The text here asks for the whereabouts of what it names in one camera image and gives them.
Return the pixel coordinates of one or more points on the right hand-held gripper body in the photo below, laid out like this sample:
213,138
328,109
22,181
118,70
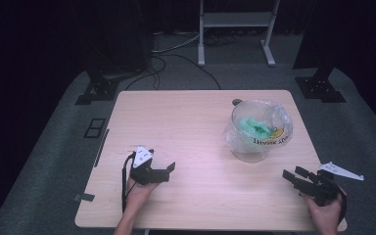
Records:
326,186

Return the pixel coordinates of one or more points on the clear plastic bag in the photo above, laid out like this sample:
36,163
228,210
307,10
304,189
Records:
261,124

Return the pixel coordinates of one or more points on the white metal stand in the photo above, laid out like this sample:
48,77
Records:
238,19

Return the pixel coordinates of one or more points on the small dark round object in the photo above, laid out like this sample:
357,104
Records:
236,102

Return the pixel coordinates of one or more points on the person's left hand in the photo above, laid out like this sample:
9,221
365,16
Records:
139,192

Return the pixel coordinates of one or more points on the black tape piece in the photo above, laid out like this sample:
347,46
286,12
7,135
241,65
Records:
84,197

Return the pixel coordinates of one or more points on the green crumpled wrapper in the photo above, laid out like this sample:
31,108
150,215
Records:
255,127

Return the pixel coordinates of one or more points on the clear round bin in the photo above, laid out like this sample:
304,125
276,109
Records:
249,156

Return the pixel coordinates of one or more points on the person's right hand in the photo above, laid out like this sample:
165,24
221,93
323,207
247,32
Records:
324,213

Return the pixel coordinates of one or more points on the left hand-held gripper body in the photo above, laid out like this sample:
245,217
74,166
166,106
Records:
145,173

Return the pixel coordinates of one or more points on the black floor stand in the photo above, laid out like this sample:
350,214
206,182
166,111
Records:
319,86
99,88

